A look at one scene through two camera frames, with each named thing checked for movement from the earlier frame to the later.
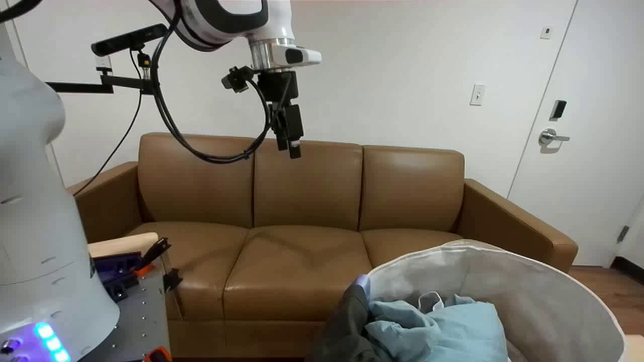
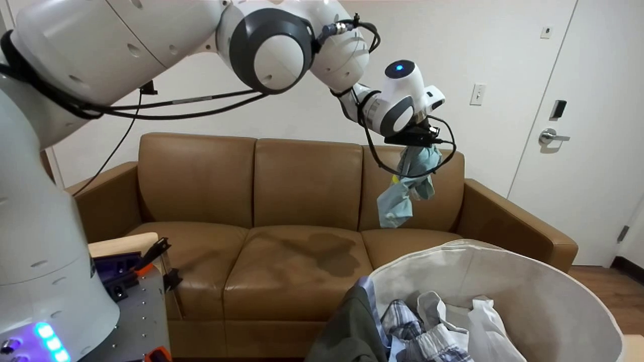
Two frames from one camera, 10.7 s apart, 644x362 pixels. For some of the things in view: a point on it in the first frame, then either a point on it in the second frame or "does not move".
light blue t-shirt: (457, 330) -> (415, 176)
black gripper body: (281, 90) -> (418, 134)
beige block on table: (123, 245) does not move
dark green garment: (347, 336) does not move
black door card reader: (558, 112) does not move
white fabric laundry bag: (547, 317) does not move
